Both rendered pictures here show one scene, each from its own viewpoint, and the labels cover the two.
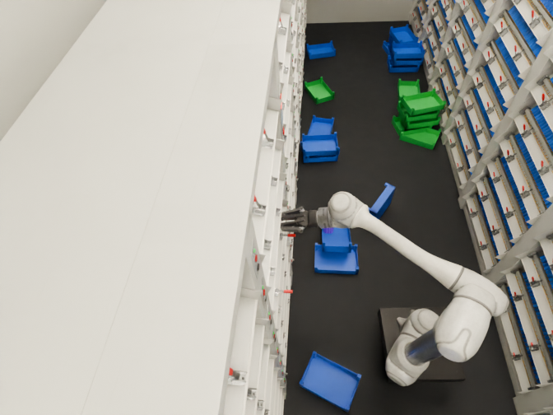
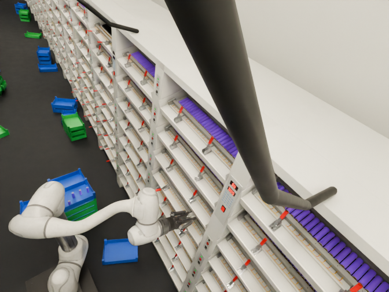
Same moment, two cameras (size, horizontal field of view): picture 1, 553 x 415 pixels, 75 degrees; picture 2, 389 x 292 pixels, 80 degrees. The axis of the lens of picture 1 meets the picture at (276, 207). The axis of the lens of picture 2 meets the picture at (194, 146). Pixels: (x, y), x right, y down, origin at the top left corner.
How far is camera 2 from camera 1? 150 cm
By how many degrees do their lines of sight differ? 77
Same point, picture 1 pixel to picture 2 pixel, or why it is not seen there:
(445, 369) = (41, 280)
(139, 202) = not seen: hidden behind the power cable
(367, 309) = not seen: outside the picture
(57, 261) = not seen: hidden behind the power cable
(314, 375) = (131, 250)
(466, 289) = (44, 212)
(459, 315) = (50, 193)
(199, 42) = (287, 125)
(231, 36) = (278, 134)
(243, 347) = (147, 88)
